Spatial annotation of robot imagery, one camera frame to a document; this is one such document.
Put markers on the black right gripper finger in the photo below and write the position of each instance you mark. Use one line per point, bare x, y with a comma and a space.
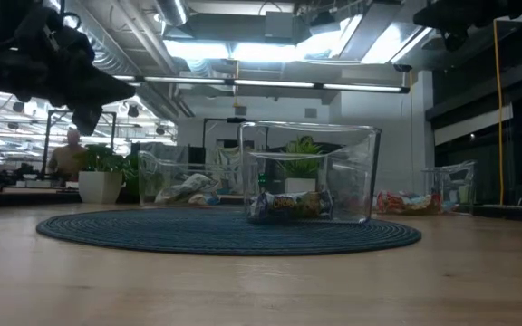
455, 40

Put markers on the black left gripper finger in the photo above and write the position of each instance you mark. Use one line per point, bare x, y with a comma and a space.
86, 117
107, 88

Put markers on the clear plastic bin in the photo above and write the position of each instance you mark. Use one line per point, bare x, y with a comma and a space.
356, 181
458, 181
152, 181

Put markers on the red granola bar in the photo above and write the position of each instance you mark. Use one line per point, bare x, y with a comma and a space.
390, 203
424, 204

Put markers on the large barcode snack bag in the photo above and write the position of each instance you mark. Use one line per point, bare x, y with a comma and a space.
283, 203

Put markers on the grey ceiling box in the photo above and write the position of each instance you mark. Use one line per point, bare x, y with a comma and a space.
279, 25

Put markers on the spiky green plant white pot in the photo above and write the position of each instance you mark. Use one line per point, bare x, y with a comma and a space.
299, 185

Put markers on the black aluminium rig frame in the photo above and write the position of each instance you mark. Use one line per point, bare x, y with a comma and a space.
515, 213

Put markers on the black workstation frame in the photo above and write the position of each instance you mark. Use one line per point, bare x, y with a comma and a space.
45, 145
220, 119

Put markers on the leafy green plant white pot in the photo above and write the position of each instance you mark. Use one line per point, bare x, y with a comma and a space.
100, 188

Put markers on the dark office desk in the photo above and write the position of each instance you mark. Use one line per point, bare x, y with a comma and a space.
25, 192

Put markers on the person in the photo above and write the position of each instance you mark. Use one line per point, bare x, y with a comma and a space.
66, 160

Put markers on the long LED light bar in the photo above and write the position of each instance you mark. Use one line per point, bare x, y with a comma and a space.
270, 83

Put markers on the round dark blue woven mat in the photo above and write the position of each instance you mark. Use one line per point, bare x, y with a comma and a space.
152, 231

